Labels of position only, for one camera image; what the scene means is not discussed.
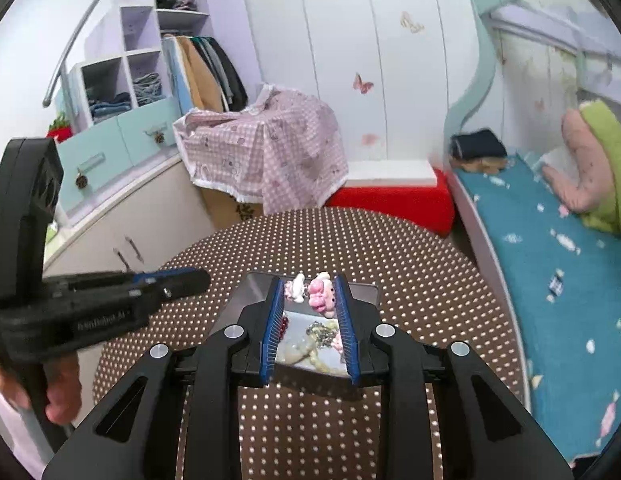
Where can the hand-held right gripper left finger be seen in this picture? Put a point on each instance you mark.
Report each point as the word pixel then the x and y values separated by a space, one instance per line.
pixel 273 322

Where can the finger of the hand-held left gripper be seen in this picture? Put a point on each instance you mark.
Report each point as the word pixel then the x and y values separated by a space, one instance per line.
pixel 190 286
pixel 160 276

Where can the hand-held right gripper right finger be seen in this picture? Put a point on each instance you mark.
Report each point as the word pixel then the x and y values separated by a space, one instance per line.
pixel 346 327

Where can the dark metal jewelry box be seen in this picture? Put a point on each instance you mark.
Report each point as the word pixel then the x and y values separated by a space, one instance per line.
pixel 253 287

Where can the pink cat hair clip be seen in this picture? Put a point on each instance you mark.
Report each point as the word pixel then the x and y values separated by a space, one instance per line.
pixel 321 295

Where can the person's left forearm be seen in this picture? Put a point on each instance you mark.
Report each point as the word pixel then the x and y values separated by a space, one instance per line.
pixel 10 430

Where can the person's left hand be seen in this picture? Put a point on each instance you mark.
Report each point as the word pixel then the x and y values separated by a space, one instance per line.
pixel 65 390

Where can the white figure charm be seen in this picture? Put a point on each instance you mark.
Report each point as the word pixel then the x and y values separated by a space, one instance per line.
pixel 295 289

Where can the cream curved cabinet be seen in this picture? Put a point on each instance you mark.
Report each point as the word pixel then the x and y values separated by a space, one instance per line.
pixel 140 210

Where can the brown polka dot tablecloth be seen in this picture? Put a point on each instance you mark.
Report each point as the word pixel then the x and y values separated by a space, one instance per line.
pixel 290 240

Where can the cardboard box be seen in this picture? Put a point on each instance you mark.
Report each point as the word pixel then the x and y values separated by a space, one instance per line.
pixel 230 207

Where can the white shelf unit teal drawers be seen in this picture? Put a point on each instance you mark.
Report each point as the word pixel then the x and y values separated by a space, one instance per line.
pixel 100 155

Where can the red storage box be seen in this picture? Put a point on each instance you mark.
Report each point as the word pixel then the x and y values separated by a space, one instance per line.
pixel 390 207

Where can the red flower pot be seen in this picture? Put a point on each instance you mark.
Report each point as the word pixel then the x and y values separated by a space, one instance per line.
pixel 59 132

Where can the pink checked cloth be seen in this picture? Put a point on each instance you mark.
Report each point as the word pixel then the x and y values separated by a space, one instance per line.
pixel 270 150

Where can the white foam board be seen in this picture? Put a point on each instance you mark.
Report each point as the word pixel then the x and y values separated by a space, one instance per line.
pixel 390 174

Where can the folded blue jeans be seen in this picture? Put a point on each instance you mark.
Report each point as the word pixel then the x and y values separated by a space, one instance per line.
pixel 109 107

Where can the light denim clothes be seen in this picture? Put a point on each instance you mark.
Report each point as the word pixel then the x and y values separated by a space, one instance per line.
pixel 148 89

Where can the blue patterned bedsheet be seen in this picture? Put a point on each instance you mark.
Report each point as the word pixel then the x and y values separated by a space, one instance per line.
pixel 540 260

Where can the hanging clothes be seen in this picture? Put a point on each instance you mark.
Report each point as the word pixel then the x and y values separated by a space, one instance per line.
pixel 210 75

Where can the brown patterned cloth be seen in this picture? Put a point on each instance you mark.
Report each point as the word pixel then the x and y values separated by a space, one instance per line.
pixel 483 166

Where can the dark folded clothes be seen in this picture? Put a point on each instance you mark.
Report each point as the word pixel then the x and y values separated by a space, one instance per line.
pixel 478 144

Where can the grey folded clothes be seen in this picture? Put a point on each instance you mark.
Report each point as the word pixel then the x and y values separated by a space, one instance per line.
pixel 178 2

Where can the pink plush toy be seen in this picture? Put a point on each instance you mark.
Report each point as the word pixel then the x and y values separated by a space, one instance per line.
pixel 585 160

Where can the green blanket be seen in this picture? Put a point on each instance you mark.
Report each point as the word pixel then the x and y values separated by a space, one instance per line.
pixel 608 160

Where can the curved metal rail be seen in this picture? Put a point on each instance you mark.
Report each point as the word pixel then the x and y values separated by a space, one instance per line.
pixel 70 45

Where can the red butterfly wall sticker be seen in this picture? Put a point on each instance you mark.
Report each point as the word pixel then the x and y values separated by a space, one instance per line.
pixel 363 83

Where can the teal white bed frame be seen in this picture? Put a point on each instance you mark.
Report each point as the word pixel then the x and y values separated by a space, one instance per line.
pixel 470 105

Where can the beige butterfly wall sticker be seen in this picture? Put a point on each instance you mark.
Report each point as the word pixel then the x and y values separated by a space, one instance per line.
pixel 411 22

